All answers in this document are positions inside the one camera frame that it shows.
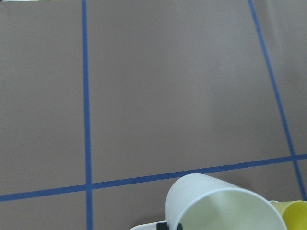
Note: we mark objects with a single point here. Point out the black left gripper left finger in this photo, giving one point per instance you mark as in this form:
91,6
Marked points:
161,226

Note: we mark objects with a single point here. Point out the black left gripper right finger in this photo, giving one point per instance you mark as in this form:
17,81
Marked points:
179,227

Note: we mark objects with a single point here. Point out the white plastic cup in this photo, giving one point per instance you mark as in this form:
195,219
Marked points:
201,202

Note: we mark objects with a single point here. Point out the yellow plastic cup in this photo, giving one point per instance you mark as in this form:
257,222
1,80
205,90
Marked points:
294,213

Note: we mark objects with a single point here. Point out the cream plastic tray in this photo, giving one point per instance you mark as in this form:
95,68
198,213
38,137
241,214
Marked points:
148,226

